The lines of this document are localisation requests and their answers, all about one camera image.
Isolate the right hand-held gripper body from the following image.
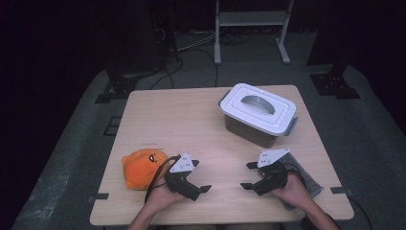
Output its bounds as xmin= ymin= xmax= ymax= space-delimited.
xmin=253 ymin=148 xmax=291 ymax=196

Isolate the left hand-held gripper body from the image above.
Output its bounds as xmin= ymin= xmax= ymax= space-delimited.
xmin=163 ymin=151 xmax=203 ymax=202

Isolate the brown transparent storage box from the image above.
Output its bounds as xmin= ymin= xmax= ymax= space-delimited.
xmin=218 ymin=90 xmax=299 ymax=150

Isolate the orange plush toy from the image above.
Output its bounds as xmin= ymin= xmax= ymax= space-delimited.
xmin=121 ymin=148 xmax=169 ymax=192

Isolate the grey fuzzy cloth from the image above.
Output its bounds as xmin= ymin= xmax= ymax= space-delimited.
xmin=277 ymin=151 xmax=325 ymax=212

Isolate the white box lid grey handle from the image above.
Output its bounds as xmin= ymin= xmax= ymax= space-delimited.
xmin=218 ymin=82 xmax=298 ymax=137

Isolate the person's left hand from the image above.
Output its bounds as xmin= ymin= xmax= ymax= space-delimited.
xmin=145 ymin=176 xmax=187 ymax=213

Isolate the person's right hand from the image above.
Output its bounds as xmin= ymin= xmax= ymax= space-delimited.
xmin=270 ymin=172 xmax=316 ymax=211

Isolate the black tape strip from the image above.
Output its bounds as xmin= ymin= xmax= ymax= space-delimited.
xmin=329 ymin=186 xmax=355 ymax=197
xmin=87 ymin=193 xmax=110 ymax=204

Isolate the black stand base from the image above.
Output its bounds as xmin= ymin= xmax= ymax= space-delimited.
xmin=94 ymin=68 xmax=139 ymax=104
xmin=308 ymin=62 xmax=361 ymax=101

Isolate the white metal stand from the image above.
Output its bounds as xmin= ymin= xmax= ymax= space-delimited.
xmin=214 ymin=0 xmax=296 ymax=66

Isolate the left hand-held gripper cable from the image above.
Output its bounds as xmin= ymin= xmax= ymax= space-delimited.
xmin=144 ymin=154 xmax=182 ymax=204

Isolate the hand-held gripper cable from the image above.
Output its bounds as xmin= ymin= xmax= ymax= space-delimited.
xmin=144 ymin=154 xmax=182 ymax=204
xmin=282 ymin=162 xmax=308 ymax=190

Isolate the right hand-held gripper cable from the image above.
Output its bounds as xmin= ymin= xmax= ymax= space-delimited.
xmin=282 ymin=162 xmax=308 ymax=190

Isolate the black square floor frame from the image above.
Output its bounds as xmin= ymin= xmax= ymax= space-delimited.
xmin=102 ymin=116 xmax=123 ymax=137

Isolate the thin black floor cable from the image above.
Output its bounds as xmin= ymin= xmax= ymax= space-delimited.
xmin=347 ymin=195 xmax=373 ymax=230

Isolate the white floor cable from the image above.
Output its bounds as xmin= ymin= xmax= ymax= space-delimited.
xmin=176 ymin=29 xmax=218 ymax=54

